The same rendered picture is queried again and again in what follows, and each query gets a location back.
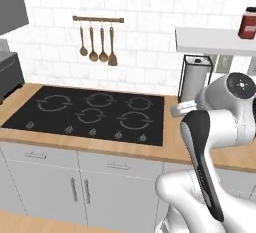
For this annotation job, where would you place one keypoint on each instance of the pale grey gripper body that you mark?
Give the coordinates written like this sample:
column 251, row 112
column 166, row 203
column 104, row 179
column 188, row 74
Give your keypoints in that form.
column 181, row 108

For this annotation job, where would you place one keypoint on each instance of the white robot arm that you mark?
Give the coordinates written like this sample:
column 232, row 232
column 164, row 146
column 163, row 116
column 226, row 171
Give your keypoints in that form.
column 230, row 120

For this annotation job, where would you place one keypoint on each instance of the white paper roll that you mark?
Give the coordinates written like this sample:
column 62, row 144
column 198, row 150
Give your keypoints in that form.
column 194, row 78

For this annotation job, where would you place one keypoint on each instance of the grey drawer front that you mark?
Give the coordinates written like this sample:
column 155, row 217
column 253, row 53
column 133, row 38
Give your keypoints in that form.
column 238, row 181
column 56, row 155
column 143, row 166

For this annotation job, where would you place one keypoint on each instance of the black hob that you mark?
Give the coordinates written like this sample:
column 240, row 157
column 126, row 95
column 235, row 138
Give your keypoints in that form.
column 100, row 117

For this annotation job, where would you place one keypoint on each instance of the wooden spatula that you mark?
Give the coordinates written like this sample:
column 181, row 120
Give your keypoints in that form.
column 112, row 58

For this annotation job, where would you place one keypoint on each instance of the large wooden spoon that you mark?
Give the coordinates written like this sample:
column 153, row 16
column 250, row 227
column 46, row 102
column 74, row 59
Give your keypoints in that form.
column 103, row 57

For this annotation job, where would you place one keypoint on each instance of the wooden ladle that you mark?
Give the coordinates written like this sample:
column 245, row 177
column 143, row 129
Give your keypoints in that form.
column 93, row 56

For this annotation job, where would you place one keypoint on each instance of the red jar with black lid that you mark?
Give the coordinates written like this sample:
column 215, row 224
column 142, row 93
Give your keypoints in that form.
column 247, row 25

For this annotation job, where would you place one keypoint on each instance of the grey cupboard door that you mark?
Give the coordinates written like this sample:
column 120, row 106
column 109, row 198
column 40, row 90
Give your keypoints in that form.
column 10, row 190
column 43, row 190
column 123, row 203

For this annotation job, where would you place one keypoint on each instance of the small wooden spoon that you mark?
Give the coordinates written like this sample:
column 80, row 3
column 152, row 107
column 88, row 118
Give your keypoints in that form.
column 83, row 50

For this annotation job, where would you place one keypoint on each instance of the small grey hob knob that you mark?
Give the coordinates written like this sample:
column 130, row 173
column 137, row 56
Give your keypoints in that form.
column 30, row 125
column 69, row 129

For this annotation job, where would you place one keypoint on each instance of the dark grey small appliance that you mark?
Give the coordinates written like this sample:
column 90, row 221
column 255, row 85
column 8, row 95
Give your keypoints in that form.
column 10, row 75

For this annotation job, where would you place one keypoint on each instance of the white wall shelf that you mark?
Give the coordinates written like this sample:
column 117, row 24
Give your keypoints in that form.
column 213, row 41

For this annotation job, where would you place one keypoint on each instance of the wooden tool rail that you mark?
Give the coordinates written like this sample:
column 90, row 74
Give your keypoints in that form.
column 98, row 19

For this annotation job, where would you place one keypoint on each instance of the grey wall cupboard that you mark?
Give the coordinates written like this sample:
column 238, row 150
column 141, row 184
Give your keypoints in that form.
column 11, row 3

